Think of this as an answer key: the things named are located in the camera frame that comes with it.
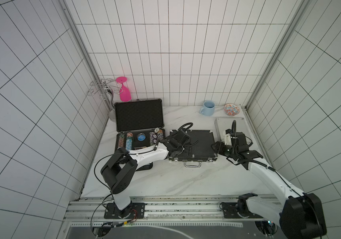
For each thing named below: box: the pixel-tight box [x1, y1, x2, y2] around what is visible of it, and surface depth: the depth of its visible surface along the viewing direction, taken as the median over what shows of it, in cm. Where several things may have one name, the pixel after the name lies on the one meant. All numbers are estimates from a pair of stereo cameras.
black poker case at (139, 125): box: [114, 98, 166, 171], surface depth 102 cm
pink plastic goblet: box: [115, 76, 132, 103], surface depth 109 cm
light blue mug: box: [198, 100, 216, 117], surface depth 116 cm
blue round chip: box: [137, 132, 147, 141], surface depth 100 cm
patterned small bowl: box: [223, 103, 241, 117], surface depth 117 cm
